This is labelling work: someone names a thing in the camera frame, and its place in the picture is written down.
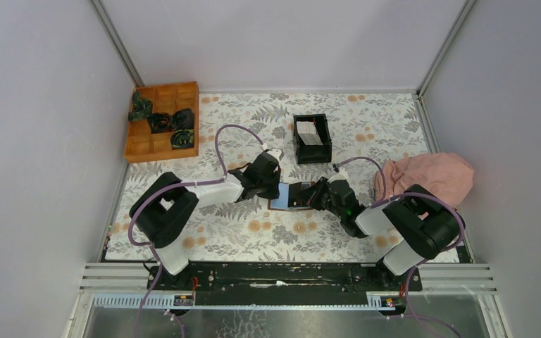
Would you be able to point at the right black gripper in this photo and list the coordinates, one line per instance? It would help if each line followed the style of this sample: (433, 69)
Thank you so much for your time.
(321, 186)

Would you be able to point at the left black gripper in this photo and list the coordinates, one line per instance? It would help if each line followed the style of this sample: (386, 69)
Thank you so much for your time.
(274, 192)

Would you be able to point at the brown leather card holder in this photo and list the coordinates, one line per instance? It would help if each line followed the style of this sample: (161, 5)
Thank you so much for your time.
(280, 203)

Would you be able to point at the black credit card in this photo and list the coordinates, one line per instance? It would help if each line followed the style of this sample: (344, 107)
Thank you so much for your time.
(297, 198)

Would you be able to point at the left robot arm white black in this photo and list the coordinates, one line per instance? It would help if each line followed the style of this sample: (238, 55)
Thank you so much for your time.
(162, 212)

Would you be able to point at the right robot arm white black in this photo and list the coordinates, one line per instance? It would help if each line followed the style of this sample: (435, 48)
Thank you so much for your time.
(428, 226)

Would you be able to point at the black card box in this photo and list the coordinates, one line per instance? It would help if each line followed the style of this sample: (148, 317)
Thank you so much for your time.
(313, 154)

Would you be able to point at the stack of credit cards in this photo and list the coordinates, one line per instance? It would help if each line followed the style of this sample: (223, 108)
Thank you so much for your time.
(308, 133)

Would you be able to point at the floral patterned table mat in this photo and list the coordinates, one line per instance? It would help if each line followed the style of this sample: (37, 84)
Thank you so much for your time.
(366, 130)

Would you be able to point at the green black rolled sock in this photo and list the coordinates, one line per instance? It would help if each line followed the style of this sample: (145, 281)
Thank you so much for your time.
(182, 139)

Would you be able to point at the black rolled sock right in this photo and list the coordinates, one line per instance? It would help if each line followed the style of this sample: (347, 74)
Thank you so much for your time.
(183, 119)

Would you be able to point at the pink crumpled cloth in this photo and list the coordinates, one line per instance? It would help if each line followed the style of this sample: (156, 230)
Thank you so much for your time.
(445, 175)

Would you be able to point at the orange wooden compartment tray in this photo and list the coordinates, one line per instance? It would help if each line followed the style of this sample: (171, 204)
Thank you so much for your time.
(143, 146)

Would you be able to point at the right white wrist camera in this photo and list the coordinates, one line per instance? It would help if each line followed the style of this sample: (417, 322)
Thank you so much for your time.
(341, 174)

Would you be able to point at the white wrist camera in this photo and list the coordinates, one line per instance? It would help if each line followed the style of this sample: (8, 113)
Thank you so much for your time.
(276, 153)
(341, 174)

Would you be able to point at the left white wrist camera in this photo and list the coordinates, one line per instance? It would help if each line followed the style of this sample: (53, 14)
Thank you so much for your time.
(276, 153)

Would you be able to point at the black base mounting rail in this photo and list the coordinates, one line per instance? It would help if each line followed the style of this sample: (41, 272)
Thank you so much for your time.
(282, 284)

